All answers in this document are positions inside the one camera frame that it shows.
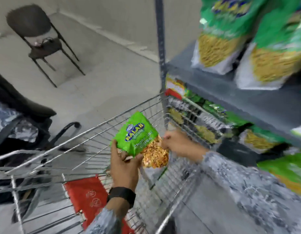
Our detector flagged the person's left hand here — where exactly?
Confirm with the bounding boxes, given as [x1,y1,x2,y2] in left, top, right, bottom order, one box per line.
[110,140,144,193]

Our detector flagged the dark metal-legged chair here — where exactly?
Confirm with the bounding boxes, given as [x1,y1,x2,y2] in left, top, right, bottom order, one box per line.
[6,4,86,88]

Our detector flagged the red cart seat flap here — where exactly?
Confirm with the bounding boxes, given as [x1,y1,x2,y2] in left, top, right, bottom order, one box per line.
[63,176,135,234]

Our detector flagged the grey metal shelf rack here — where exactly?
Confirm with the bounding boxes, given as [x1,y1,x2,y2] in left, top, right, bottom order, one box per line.
[154,0,301,154]

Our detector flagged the row of green shelf packets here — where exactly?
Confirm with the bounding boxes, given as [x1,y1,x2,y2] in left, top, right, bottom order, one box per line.
[165,74,301,198]

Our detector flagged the green snack packet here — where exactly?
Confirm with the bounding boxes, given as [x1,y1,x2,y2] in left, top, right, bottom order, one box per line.
[112,111,170,169]

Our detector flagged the person's right forearm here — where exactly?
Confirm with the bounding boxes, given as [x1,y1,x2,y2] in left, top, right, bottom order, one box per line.
[201,150,301,234]

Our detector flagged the metal wire shopping cart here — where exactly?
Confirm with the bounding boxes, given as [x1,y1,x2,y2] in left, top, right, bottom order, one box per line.
[0,91,223,234]

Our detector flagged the black wristband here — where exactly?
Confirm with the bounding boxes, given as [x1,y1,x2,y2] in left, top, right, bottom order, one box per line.
[106,187,136,209]

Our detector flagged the black curved handle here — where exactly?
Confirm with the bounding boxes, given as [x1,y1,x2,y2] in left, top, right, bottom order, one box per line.
[49,121,82,149]

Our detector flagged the person's left forearm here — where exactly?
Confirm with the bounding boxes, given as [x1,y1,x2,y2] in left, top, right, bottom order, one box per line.
[84,191,137,234]

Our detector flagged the large green yellow snack bag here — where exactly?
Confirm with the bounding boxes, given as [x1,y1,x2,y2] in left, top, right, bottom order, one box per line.
[191,0,267,75]
[234,0,301,91]

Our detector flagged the person's right hand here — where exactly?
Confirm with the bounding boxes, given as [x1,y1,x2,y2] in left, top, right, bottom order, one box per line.
[161,130,210,164]

